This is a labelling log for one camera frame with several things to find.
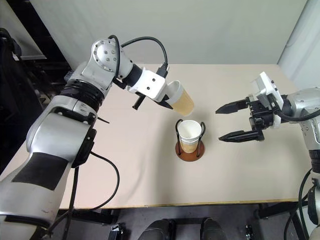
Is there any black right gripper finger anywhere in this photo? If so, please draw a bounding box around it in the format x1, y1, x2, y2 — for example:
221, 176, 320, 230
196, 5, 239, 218
218, 129, 263, 143
215, 98, 251, 115

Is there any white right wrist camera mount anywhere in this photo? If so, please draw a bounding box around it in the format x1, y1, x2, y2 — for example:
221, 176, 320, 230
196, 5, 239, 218
250, 71, 285, 130

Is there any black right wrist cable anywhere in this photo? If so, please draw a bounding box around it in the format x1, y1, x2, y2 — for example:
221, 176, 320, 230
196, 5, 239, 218
273, 103, 320, 123

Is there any wire cup holder wooden base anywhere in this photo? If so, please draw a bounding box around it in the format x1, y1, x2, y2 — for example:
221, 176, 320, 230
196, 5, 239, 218
174, 118, 206, 163

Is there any black looping arm cable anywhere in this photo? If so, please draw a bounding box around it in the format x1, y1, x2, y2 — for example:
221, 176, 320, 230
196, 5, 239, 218
71, 151, 120, 213

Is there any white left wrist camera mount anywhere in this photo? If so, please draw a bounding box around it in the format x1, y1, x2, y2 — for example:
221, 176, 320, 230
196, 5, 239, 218
126, 69, 171, 103

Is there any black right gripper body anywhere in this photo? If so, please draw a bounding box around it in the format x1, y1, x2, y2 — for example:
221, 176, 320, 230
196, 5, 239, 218
246, 94, 275, 142

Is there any brown ribbed paper cup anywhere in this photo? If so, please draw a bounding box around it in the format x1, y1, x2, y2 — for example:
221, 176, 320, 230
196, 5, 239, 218
180, 142, 198, 154
176, 119, 202, 146
166, 79, 195, 117

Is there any black metal floor bracket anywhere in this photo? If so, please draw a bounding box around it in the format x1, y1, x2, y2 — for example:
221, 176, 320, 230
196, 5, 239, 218
244, 224, 254, 240
108, 223, 123, 240

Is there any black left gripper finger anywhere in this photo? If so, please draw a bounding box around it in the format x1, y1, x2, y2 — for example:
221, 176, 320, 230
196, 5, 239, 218
159, 95, 174, 111

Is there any black hanging cable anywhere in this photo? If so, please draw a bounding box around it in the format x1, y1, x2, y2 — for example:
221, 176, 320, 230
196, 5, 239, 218
298, 168, 313, 240
284, 208, 302, 240

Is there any black straight arm cable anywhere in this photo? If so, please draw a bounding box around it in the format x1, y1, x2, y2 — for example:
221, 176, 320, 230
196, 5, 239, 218
48, 166, 79, 240

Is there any white panel board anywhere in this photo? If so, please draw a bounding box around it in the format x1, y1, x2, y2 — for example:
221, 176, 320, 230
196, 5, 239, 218
0, 0, 48, 60

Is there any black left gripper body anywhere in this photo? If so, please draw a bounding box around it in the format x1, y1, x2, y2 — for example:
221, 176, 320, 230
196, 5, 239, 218
131, 91, 146, 111

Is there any white curtain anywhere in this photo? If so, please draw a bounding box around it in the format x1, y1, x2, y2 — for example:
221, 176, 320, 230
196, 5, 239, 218
276, 0, 320, 89

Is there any black fabric-covered equipment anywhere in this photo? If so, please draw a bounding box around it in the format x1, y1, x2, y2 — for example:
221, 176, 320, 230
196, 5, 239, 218
0, 27, 46, 176

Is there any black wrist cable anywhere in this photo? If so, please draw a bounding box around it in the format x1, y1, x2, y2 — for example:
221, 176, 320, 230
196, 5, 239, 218
107, 34, 171, 78
273, 103, 320, 123

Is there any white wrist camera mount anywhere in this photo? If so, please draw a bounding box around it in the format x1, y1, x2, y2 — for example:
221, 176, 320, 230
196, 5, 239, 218
126, 69, 171, 103
250, 71, 285, 130

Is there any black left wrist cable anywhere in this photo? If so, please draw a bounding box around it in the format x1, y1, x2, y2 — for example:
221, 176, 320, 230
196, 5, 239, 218
107, 34, 171, 78

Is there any dark rounded shape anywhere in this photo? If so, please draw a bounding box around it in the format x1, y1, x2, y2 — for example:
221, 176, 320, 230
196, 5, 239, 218
138, 219, 173, 240
202, 217, 228, 240

